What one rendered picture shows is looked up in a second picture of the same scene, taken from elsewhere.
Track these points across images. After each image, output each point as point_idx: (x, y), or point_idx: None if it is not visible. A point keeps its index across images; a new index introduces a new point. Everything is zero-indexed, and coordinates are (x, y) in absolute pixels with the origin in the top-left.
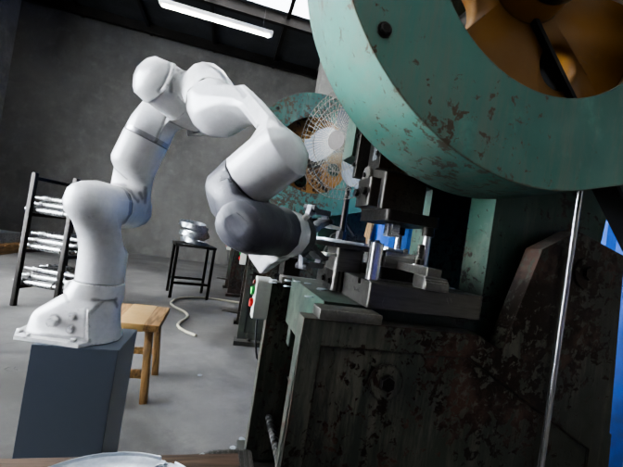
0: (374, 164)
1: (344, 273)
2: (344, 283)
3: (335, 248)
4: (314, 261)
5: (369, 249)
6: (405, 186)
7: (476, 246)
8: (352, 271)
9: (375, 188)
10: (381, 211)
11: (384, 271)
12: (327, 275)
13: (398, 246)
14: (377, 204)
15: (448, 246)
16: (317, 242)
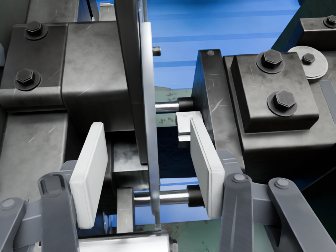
0: (331, 80)
1: (63, 114)
2: (34, 126)
3: (125, 74)
4: (26, 219)
5: (146, 241)
6: (285, 168)
7: (183, 248)
8: (80, 125)
9: (289, 125)
10: (234, 145)
11: (104, 190)
12: (42, 54)
13: (159, 112)
14: (250, 133)
15: (170, 143)
16: (131, 65)
